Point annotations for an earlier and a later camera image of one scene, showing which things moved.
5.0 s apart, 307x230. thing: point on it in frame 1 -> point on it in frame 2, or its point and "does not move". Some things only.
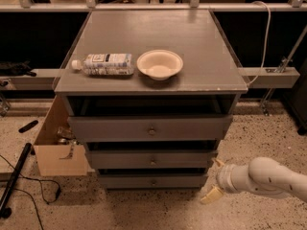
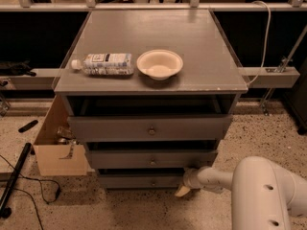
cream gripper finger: x=213 y=194 -> x=183 y=190
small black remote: x=28 y=126 does not move
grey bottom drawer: x=153 y=181 does not move
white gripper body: x=223 y=177 -> x=193 y=179
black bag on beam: x=17 y=69 does not move
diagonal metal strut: x=282 y=69 does not move
